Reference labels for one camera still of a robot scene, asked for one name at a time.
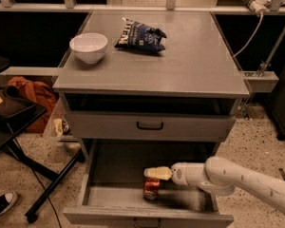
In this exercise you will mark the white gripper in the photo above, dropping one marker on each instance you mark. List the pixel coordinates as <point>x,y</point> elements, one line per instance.
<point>180,174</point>

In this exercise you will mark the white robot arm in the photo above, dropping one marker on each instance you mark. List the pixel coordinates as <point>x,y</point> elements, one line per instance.
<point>219,176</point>

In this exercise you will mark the open middle drawer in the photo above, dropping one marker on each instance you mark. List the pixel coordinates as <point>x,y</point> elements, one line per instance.
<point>112,188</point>

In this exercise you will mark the closed top drawer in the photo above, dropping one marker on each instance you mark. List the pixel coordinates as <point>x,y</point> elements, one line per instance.
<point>150,127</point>

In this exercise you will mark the grey drawer cabinet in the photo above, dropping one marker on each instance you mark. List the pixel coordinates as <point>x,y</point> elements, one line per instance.
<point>194,75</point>

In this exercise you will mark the clear plastic bin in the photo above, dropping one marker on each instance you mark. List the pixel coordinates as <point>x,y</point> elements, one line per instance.
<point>57,129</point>

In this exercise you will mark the blue chip bag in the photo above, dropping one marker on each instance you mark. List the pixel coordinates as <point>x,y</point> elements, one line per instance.
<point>141,36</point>

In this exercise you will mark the white bowl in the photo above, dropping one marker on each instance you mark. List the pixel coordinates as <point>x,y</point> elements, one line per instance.
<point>89,47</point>

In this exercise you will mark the orange backpack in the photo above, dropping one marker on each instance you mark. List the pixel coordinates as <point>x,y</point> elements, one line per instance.
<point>40,93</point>

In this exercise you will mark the black folding stand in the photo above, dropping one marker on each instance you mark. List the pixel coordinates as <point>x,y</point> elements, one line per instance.
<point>9,130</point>

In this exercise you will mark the black sneaker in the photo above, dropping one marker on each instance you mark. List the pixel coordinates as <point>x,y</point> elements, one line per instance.
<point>7,201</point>

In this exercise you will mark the white power strip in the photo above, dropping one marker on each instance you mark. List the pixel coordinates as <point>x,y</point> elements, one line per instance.
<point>258,7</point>

